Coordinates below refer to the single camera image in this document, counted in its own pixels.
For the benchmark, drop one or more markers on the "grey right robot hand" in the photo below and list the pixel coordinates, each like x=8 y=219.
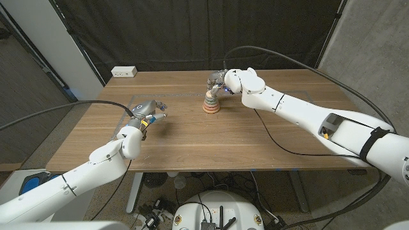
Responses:
x=217 y=80

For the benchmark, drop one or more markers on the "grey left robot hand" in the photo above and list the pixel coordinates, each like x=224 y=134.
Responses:
x=145 y=110

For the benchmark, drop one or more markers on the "small cream toy disc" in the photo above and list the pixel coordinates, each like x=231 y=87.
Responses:
x=208 y=94

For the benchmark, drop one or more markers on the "small grey toy disc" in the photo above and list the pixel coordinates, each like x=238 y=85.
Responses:
x=211 y=98

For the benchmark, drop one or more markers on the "green toy disc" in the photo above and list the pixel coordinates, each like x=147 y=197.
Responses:
x=211 y=102

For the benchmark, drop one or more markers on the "pink toy disc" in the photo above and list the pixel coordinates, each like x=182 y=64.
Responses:
x=211 y=106

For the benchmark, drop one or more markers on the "red toy disc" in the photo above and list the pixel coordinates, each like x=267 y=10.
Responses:
x=211 y=109

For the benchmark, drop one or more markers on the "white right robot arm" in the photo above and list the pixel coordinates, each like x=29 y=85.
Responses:
x=313 y=118

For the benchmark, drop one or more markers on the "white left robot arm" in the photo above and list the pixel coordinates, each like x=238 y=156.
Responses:
x=70 y=182

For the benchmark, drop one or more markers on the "large orange toy disc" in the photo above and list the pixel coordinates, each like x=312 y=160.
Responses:
x=211 y=112

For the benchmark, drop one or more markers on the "white power strip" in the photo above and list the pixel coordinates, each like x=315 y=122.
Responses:
x=124 y=71

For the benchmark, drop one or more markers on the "black curtain backdrop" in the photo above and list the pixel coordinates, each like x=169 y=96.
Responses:
x=207 y=32

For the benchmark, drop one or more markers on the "small black floor fan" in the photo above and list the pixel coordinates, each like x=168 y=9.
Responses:
x=155 y=179

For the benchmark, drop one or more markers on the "clear plastic jar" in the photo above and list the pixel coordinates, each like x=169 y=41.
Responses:
x=180 y=182

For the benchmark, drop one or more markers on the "white table leg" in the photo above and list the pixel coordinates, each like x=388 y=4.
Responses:
x=134 y=191

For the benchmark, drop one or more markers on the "black backdrop pole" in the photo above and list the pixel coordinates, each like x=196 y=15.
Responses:
x=332 y=31
x=77 y=41

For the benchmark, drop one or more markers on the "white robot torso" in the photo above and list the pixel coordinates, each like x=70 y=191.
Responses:
x=217 y=207

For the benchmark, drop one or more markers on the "black device with blue disc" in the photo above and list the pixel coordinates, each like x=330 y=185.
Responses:
x=32 y=182

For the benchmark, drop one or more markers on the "grey table leg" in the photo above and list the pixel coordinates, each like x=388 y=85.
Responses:
x=298 y=191

